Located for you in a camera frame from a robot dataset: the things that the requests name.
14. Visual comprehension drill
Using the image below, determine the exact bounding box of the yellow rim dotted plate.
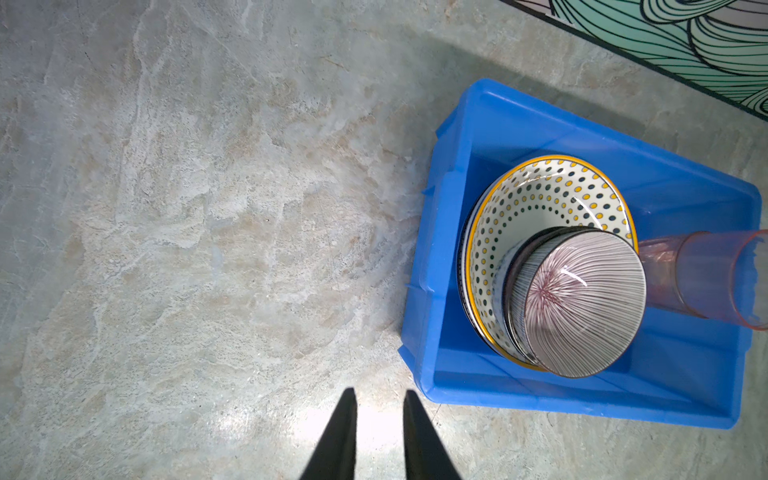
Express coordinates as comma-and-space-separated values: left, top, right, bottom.
457, 155, 639, 372

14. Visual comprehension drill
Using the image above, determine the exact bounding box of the pink striped bowl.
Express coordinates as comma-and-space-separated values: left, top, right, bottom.
492, 226, 647, 379

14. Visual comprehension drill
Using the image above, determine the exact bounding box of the pink transparent cup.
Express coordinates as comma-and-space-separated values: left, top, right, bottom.
639, 230, 767, 331

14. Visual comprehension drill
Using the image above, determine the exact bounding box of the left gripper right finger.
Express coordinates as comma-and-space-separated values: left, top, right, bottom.
403, 390, 460, 480

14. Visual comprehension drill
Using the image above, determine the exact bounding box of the blue plastic bin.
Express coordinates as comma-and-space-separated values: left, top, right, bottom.
399, 79, 762, 429

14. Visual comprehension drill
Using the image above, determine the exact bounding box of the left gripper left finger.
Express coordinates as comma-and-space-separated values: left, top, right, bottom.
300, 388, 358, 480

